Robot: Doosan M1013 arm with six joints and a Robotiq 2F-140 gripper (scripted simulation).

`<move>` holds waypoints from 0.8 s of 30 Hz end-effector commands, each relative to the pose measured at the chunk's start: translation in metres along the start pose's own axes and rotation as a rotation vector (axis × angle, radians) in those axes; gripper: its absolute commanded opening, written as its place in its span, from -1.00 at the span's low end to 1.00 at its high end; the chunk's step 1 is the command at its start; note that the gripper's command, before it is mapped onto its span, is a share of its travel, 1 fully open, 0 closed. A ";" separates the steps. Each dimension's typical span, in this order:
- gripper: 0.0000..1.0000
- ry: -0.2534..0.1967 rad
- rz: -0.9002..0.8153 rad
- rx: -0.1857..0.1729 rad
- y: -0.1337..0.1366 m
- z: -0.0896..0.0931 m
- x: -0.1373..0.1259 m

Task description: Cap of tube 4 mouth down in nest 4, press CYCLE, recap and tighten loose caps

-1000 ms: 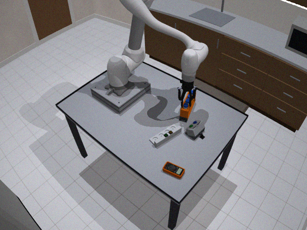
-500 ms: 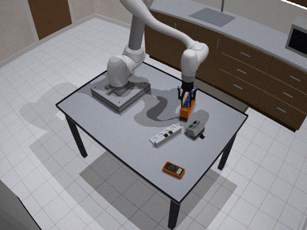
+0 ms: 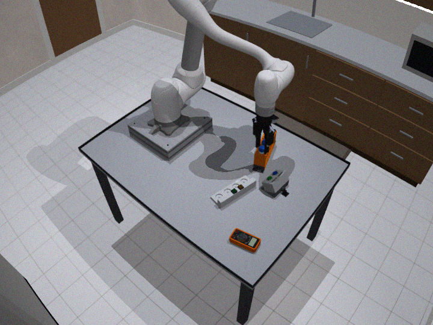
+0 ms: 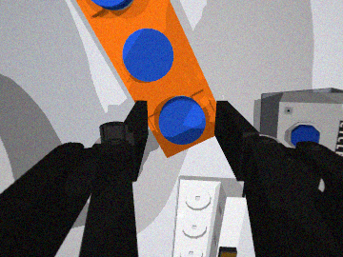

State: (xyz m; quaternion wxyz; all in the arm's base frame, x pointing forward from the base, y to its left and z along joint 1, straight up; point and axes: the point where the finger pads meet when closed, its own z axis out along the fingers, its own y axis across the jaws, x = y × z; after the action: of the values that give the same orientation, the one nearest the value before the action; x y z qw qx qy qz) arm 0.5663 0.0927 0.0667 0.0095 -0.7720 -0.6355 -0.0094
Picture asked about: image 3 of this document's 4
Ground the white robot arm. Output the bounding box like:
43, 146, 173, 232
147, 0, 295, 136

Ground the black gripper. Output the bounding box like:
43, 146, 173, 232
252, 114, 276, 154

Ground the orange pocket multimeter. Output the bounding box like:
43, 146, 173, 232
229, 228, 261, 253

